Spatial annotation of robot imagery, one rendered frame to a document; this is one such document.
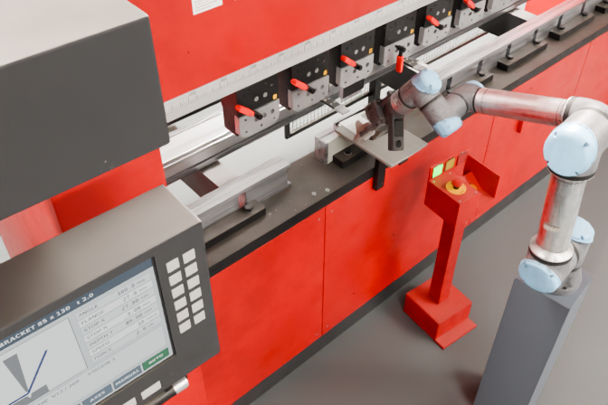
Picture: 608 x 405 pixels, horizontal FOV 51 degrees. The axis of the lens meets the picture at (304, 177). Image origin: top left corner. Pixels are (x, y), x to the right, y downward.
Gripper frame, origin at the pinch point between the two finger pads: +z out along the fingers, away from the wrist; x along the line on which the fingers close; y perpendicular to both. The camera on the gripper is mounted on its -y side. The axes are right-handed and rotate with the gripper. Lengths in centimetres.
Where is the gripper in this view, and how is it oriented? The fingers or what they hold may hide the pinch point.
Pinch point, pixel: (365, 140)
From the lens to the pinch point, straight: 206.3
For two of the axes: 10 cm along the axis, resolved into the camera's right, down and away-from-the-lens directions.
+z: -4.7, 3.9, 7.9
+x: -8.3, 1.0, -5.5
